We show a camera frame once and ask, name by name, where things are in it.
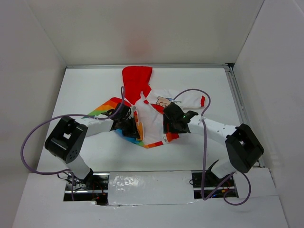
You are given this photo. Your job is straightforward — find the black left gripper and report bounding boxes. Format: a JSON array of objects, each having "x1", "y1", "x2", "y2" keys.
[{"x1": 119, "y1": 116, "x2": 140, "y2": 139}]

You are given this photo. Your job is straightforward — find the rainbow children's zip jacket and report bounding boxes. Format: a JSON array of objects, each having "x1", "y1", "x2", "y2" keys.
[{"x1": 87, "y1": 66, "x2": 206, "y2": 149}]

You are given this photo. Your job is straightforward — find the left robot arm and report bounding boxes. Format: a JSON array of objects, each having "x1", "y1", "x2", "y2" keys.
[{"x1": 45, "y1": 103, "x2": 142, "y2": 190}]

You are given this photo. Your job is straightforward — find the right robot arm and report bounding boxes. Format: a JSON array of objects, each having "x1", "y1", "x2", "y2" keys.
[{"x1": 163, "y1": 103, "x2": 264, "y2": 186}]

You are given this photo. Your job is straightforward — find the white front cover panel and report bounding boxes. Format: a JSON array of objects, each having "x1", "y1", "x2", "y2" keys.
[{"x1": 108, "y1": 171, "x2": 195, "y2": 206}]

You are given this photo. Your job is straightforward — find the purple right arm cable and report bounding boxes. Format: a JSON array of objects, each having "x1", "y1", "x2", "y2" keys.
[{"x1": 172, "y1": 88, "x2": 252, "y2": 206}]

